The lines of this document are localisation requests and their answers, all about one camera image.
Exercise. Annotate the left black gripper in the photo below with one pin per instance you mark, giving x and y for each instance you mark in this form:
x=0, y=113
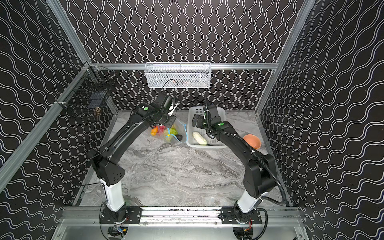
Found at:
x=169, y=122

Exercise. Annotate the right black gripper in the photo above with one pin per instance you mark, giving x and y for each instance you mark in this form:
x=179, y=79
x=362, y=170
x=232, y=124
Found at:
x=198, y=121

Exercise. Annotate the red apple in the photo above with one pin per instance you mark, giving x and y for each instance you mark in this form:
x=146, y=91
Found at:
x=161, y=129

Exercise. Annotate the clear zip top bag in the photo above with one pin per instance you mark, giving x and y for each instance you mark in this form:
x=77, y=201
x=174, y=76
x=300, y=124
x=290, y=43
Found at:
x=181, y=127

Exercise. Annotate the red yellow mango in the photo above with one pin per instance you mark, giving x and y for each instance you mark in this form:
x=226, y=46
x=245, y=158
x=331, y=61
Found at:
x=154, y=131

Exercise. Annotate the green cabbage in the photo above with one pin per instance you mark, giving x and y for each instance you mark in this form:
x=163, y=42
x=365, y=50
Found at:
x=169, y=134

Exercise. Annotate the black avocado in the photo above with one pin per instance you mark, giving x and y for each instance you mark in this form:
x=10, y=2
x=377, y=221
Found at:
x=179, y=137

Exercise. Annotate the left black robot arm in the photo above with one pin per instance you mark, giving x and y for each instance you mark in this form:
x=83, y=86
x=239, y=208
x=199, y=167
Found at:
x=105, y=160

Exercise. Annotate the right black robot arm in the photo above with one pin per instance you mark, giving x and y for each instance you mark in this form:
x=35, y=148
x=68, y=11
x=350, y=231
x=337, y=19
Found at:
x=260, y=181

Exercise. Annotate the white daikon radish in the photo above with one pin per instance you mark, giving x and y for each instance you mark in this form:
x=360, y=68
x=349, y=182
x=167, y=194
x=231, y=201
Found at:
x=199, y=139

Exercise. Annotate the orange ceramic bowl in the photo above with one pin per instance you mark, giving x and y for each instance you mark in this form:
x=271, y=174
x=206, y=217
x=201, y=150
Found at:
x=253, y=141

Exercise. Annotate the white mesh wall basket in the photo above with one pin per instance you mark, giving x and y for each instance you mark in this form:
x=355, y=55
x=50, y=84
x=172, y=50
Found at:
x=186, y=75

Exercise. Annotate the aluminium front rail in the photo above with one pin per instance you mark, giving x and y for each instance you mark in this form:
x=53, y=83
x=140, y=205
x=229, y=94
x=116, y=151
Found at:
x=180, y=217

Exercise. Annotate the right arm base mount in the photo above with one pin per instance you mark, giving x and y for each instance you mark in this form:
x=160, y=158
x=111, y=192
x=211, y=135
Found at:
x=241, y=216

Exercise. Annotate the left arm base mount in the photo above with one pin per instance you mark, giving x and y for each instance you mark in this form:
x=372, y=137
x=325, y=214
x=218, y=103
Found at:
x=125, y=215

